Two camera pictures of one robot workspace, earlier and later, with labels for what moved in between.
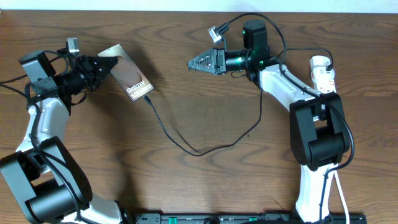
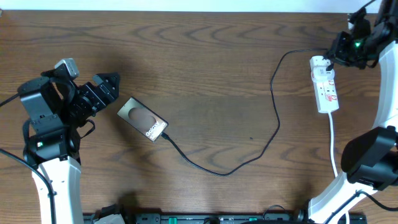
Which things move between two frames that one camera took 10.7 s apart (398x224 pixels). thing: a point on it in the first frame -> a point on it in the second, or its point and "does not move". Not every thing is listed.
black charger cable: (280, 54) -> (273, 137)
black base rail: (242, 218) does not move
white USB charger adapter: (320, 75) does not move
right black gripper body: (220, 53) -> (354, 52)
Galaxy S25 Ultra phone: (126, 74) -> (142, 119)
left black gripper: (86, 71) -> (94, 92)
